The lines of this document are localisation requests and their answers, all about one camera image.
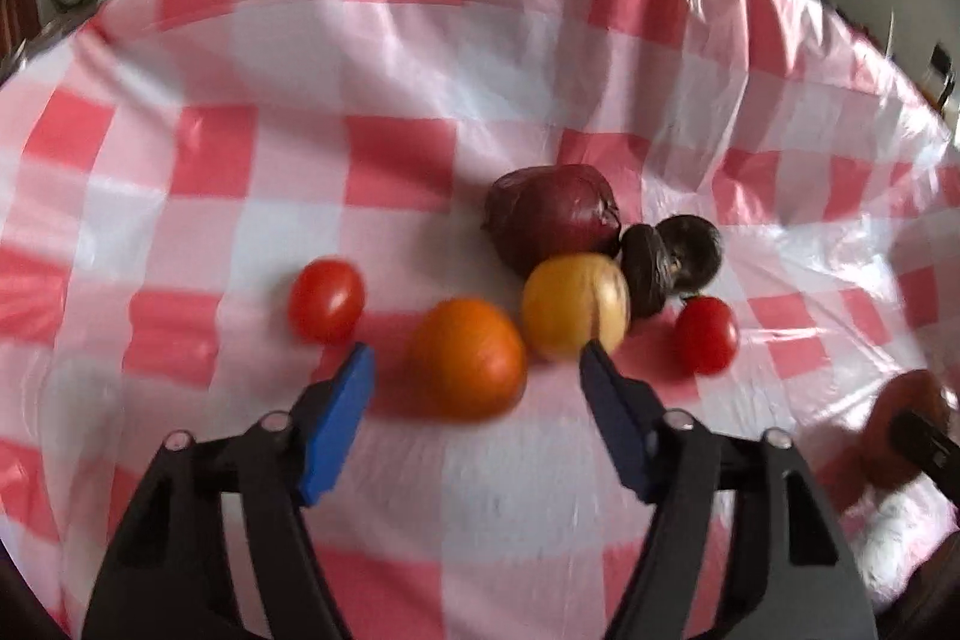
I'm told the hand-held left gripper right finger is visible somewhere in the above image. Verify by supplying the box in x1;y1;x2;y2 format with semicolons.
579;340;878;640

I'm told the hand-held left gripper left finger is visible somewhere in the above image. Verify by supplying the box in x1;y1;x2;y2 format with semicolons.
81;342;376;640

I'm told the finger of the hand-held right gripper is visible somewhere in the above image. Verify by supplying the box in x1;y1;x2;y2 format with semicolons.
889;407;960;506

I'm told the orange tangerine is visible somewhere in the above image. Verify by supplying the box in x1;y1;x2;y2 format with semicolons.
409;299;528;423
859;370;953;489

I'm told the red cherry tomato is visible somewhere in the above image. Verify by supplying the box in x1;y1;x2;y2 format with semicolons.
289;257;367;343
673;296;740;375

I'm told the small striped pepino melon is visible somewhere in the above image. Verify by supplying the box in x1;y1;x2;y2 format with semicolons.
521;254;631;362

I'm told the red onion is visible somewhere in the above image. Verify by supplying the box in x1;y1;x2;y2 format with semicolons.
484;164;623;281

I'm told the red white checkered tablecloth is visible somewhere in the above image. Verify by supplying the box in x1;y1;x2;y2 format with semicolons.
0;0;960;640

